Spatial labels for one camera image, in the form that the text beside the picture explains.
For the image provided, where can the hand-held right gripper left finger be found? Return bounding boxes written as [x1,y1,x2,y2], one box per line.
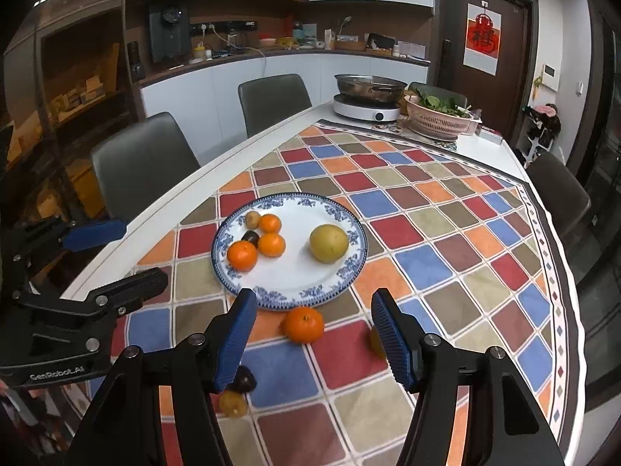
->
[70,288,258,466]

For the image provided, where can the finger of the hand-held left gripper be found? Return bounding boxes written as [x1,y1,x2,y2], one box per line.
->
[10,218,128,260]
[12,267,170,320]

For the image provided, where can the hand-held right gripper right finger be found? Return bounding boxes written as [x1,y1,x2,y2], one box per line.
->
[371,288,566,466]

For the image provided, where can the green apple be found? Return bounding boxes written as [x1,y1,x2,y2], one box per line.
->
[369,327,387,360]

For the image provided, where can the large orange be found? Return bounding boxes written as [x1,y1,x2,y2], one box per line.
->
[283,306,325,345]

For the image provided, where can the blue rimmed white plate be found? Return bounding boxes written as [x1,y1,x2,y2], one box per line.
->
[211,193,369,311]

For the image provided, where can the yellow pear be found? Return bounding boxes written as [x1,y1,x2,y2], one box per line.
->
[309,224,350,264]

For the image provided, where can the colourful checkered tablecloth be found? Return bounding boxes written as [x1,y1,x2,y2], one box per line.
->
[63,123,576,466]

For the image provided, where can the glass display cabinet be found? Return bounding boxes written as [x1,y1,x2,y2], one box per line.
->
[2,5,141,234]

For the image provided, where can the white counter cabinet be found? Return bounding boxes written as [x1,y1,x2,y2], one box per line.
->
[138,53,432,141]

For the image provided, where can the pink plastic basket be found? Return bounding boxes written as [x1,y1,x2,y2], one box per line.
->
[404,96,479,141]

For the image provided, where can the white induction cooker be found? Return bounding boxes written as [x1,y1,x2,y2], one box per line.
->
[332,94,401,122]

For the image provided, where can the black power strip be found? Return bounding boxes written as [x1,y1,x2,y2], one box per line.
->
[190,20,257,35]

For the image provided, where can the green leafy vegetables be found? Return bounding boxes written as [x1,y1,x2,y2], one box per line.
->
[417,88,469,116]

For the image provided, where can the steel pan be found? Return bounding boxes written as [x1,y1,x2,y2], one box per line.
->
[334,74,408,103]

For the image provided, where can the dark brown door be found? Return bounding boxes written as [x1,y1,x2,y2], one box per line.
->
[433,0,539,141]

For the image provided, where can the red and white wall calendar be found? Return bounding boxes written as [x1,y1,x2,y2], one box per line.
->
[463,2,501,76]

